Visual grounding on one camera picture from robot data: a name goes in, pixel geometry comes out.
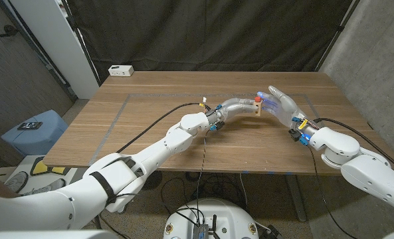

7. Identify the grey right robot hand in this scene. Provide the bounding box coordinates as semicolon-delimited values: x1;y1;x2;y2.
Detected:
256;85;321;137

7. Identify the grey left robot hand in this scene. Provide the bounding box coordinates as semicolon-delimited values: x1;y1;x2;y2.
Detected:
206;97;258;124

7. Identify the black backdrop curtain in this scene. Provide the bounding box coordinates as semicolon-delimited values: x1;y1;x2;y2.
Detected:
65;0;353;82

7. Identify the grey table leg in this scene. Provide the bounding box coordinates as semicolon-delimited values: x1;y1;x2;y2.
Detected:
284;174;308;222

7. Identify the black backdrop stand pole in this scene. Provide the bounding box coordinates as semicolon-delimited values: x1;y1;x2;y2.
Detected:
314;0;362;72
59;0;102;86

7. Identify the round black floor fan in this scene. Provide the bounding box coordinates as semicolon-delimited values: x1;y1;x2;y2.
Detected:
142;170;163;191

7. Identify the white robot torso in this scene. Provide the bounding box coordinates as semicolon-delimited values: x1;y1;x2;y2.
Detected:
162;198;260;239

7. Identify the white power outlet box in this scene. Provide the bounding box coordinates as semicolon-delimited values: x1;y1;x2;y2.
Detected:
108;64;135;77

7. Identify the grey electronics module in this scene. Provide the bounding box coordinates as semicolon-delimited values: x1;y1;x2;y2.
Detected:
192;222;210;239

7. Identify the white pillar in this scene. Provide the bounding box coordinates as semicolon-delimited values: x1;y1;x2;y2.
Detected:
9;0;100;100

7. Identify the blue padded stool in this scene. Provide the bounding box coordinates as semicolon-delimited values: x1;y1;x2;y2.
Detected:
0;110;69;157

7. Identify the grey sneaker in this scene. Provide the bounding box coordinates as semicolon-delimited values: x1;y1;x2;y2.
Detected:
22;178;66;197

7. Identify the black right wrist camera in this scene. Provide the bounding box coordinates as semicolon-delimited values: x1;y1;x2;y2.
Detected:
288;128;302;143

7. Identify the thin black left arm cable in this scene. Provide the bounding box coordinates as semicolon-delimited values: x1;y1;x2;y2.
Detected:
115;129;212;225

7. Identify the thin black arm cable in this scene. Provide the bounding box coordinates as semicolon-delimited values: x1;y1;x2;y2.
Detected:
306;145;359;239
115;129;212;225

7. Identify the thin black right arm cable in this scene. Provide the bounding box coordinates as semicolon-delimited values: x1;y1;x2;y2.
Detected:
306;145;359;239

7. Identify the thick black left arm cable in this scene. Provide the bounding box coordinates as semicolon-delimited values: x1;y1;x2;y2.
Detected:
116;102;207;154

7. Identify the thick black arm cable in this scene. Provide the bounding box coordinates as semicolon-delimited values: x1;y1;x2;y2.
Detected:
312;118;394;177
116;102;207;154

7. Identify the black floor cable tangle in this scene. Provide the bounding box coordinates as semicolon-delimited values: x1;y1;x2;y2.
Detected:
159;171;250;213

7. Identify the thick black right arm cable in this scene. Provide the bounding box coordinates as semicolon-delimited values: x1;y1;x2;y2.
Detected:
312;118;394;177

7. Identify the black wall rail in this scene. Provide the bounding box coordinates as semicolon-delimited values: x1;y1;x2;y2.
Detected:
0;0;78;101

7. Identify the black door handle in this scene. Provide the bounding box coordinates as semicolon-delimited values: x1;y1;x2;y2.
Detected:
0;25;20;38

